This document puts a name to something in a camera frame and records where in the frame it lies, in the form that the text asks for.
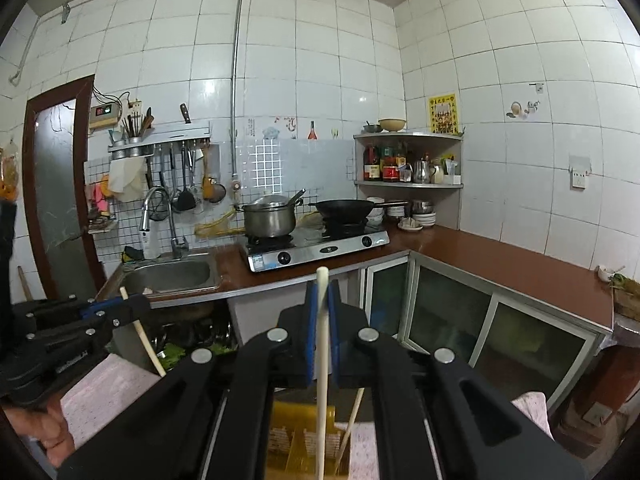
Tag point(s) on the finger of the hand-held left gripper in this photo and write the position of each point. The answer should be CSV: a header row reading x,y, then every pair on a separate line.
x,y
131,309
92,310

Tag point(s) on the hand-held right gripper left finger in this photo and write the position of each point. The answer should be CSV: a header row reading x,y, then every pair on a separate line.
x,y
312,330

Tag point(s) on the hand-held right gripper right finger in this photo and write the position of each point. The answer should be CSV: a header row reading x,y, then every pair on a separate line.
x,y
334,330

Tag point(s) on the cream chopstick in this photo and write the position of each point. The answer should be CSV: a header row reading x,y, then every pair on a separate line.
x,y
322,320

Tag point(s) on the wooden chopstick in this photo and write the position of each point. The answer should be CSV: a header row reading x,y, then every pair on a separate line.
x,y
350,420
147,350

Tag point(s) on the yellow utensil holder box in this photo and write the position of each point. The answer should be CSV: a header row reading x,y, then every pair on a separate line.
x,y
297,417

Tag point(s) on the person's left hand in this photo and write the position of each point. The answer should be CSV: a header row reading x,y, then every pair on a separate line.
x,y
50,435

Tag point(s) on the steel sink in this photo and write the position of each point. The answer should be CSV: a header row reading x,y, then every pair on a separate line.
x,y
170,275

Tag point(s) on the green leafy vegetables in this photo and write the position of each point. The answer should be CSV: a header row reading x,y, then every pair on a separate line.
x,y
172,351

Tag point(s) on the white bottle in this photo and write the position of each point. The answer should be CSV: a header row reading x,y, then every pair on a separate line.
x,y
151,245

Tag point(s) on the pink floral tablecloth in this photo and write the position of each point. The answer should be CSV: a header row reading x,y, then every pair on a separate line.
x,y
100,395

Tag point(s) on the steel gas stove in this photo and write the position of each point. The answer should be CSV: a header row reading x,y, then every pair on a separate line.
x,y
310,254

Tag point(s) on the steel faucet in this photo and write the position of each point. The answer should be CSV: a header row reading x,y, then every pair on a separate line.
x,y
176,245

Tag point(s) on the steel pot with lid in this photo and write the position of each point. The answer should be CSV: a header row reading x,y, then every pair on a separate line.
x,y
267,222

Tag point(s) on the yellow rubber item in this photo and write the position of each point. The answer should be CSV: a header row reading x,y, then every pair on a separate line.
x,y
215,227

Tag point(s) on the glass door counter cabinet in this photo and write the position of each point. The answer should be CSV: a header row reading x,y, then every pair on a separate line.
x,y
450,310

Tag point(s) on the black spatula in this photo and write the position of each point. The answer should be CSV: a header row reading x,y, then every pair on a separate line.
x,y
184,200

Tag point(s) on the black wok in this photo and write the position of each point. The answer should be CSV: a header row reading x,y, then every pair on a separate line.
x,y
345,208

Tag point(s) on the stack of white bowls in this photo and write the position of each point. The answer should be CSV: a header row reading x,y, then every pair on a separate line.
x,y
375,212

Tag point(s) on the white hanging cloth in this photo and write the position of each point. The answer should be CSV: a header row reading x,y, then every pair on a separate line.
x,y
126,180

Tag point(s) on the brown framed door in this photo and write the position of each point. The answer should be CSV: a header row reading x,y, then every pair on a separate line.
x,y
60,185

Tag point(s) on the stack of white dishes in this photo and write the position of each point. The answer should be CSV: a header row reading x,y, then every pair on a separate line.
x,y
425,219

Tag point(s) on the mesh strainer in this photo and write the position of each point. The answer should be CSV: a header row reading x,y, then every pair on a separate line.
x,y
216,192

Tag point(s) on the steel bowl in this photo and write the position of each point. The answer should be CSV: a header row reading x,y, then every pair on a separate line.
x,y
422,207

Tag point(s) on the corner shelf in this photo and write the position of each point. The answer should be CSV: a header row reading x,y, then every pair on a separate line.
x,y
407,185

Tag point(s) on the red sauce bottle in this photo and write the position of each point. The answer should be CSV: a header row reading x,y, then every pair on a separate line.
x,y
390,170
371,167

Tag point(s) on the steel cutlery cup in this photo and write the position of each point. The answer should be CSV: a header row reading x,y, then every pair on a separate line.
x,y
134,132

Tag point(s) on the steel kettle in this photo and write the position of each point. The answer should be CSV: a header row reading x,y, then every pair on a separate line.
x,y
421,172

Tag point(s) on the white container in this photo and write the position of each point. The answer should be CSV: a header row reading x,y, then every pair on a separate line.
x,y
452,178

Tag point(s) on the heater control box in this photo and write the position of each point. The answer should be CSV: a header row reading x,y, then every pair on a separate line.
x,y
105,116

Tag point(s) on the kitchen knife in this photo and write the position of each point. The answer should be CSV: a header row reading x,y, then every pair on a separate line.
x,y
185,114

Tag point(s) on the small dark bowl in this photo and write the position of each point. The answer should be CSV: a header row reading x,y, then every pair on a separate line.
x,y
372,128

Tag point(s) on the beige bowl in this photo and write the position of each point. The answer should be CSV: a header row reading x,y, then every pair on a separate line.
x,y
392,125

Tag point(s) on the small white cup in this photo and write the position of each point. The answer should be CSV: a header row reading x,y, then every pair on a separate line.
x,y
604,273

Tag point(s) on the vegetable basket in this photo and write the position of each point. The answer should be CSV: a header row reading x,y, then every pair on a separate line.
x,y
627,300

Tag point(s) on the steel wall utensil rack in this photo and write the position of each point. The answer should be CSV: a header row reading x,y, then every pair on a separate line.
x,y
165,139

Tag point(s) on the yellow wall poster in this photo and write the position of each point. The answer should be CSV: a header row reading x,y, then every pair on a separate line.
x,y
444,114

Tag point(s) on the steel wall pipe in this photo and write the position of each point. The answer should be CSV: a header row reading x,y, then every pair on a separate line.
x,y
234,85

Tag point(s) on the wall hook sticker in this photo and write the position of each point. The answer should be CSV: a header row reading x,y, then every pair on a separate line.
x,y
520,109

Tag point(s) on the white wall socket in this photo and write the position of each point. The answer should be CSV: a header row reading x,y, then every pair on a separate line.
x,y
580,174

